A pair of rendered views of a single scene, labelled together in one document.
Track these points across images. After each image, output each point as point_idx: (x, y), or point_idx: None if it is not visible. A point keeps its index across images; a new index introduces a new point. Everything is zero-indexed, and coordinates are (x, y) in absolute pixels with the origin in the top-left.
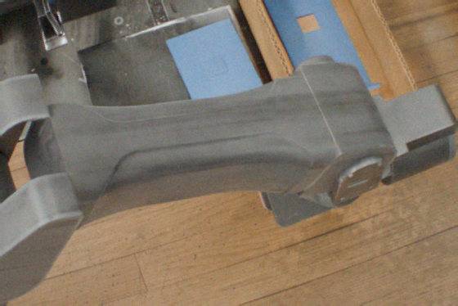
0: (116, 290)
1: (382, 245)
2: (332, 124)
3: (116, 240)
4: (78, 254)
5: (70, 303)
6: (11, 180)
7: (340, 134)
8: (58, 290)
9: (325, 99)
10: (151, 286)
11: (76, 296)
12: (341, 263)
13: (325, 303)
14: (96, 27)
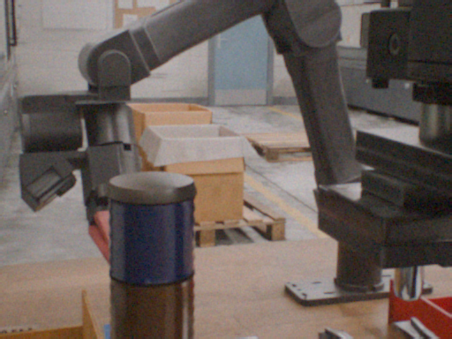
0: (256, 315)
1: (43, 327)
2: (117, 29)
3: (258, 333)
4: (289, 328)
5: (291, 312)
6: (285, 15)
7: (114, 30)
8: (302, 316)
9: (117, 31)
10: (229, 317)
11: (287, 314)
12: (82, 321)
13: (101, 309)
14: None
